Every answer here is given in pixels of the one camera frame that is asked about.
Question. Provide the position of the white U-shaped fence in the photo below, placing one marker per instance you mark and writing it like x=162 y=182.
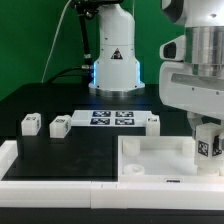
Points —
x=205 y=195

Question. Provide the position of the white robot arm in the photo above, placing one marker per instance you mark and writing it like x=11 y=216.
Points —
x=116 y=71

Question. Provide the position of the white marker base plate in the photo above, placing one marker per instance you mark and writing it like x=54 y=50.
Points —
x=112 y=118

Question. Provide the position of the white square tabletop part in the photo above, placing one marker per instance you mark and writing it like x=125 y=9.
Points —
x=145 y=159

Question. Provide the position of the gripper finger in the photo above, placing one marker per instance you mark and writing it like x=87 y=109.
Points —
x=218 y=145

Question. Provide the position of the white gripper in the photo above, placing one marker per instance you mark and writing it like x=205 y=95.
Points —
x=180 y=88

